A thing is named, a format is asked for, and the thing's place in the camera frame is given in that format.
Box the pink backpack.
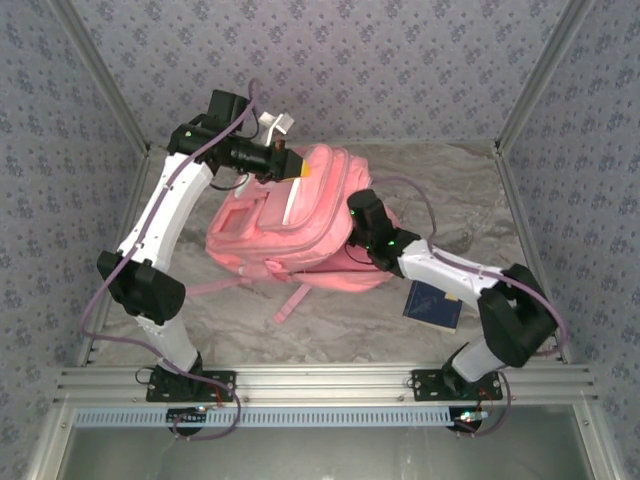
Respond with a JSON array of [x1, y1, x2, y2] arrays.
[[183, 143, 402, 325]]

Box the dark blue book with yellow label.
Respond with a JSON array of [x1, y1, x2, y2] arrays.
[[402, 280, 464, 335]]

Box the small black circuit board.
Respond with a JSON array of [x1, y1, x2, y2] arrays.
[[167, 407, 209, 429], [447, 407, 489, 434]]

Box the aluminium corner post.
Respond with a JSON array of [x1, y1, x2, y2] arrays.
[[49, 0, 151, 154], [493, 0, 599, 156]]

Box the aluminium side rail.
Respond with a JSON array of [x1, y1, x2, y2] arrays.
[[77, 147, 154, 369], [492, 142, 574, 364]]

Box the aluminium front rail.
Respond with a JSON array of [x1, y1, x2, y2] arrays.
[[49, 364, 599, 406]]

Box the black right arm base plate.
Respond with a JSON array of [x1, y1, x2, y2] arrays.
[[410, 368, 504, 403]]

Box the light blue slotted cable duct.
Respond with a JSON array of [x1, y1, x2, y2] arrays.
[[73, 405, 454, 429]]

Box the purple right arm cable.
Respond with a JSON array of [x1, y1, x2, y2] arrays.
[[372, 175, 569, 439]]

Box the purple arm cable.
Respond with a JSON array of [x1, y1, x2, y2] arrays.
[[372, 175, 569, 439], [79, 78, 264, 442]]

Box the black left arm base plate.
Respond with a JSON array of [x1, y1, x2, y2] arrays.
[[145, 368, 237, 403]]

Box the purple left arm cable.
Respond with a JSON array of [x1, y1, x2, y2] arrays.
[[79, 78, 264, 442]]

